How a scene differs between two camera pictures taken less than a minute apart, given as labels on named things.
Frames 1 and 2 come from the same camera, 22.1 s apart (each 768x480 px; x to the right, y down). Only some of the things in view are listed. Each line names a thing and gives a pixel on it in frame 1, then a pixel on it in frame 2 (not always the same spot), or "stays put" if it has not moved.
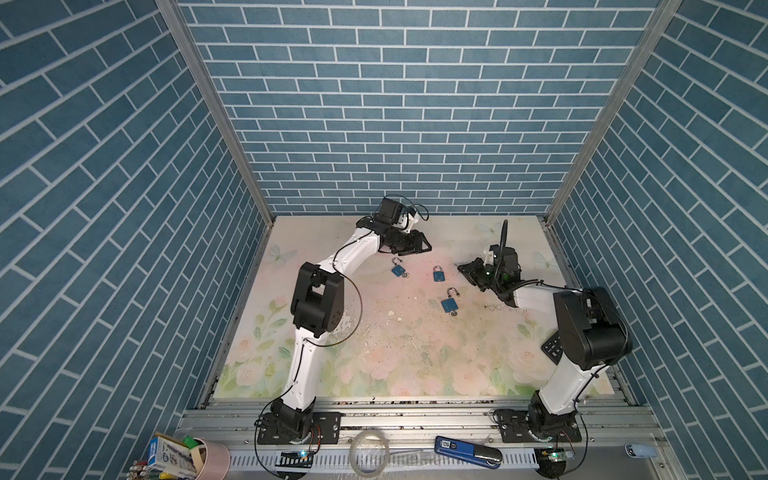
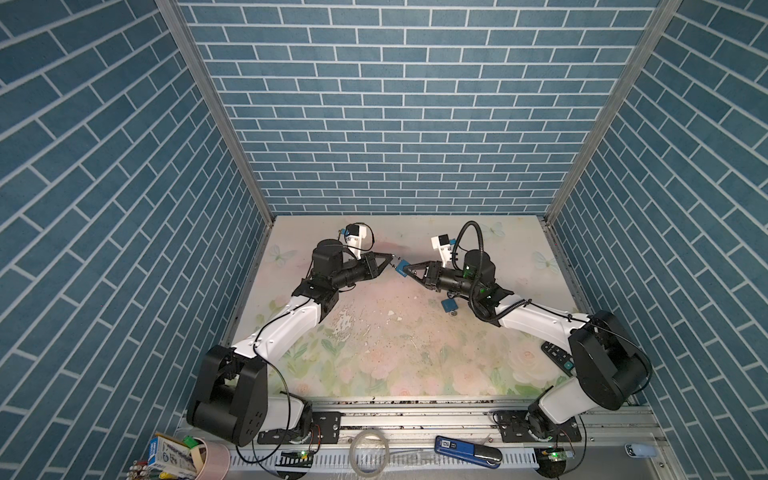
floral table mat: x=413 y=326 stays put
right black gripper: x=480 y=273 -> x=429 y=276
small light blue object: x=633 y=450 stays put
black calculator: x=553 y=348 stays put
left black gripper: x=405 y=240 -> x=368 y=267
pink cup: x=217 y=462 stays put
